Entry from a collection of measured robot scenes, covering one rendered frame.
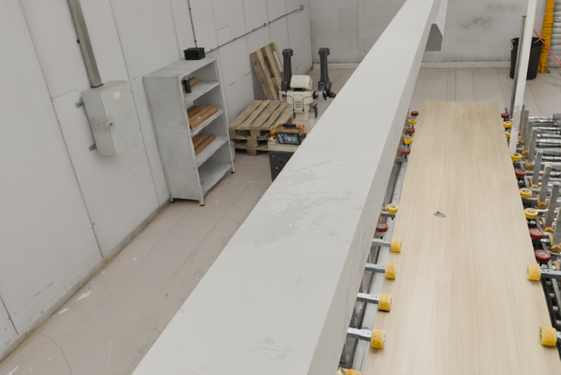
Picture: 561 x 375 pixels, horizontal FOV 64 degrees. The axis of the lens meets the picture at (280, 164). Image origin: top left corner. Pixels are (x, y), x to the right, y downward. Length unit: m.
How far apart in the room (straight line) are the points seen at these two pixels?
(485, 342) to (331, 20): 9.02
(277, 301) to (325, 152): 0.17
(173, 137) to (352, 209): 4.86
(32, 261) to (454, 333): 3.19
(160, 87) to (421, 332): 3.61
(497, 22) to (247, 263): 10.27
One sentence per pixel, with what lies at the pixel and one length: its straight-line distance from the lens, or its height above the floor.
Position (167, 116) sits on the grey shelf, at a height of 1.11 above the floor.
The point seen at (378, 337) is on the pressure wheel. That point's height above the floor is 0.97.
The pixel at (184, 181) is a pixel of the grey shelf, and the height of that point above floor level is 0.32.
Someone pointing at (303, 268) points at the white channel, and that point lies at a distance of 0.24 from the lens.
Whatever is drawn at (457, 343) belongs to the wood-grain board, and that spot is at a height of 0.90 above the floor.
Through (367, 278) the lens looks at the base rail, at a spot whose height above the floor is 0.70.
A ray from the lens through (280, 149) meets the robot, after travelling 4.76.
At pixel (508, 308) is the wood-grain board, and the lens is 2.62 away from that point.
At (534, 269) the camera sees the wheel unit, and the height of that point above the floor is 0.98.
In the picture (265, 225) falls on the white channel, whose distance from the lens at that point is 0.28.
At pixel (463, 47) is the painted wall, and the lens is 10.51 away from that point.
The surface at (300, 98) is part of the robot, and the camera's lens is 4.86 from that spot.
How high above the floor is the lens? 2.61
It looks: 25 degrees down
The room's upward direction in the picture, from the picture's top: 6 degrees counter-clockwise
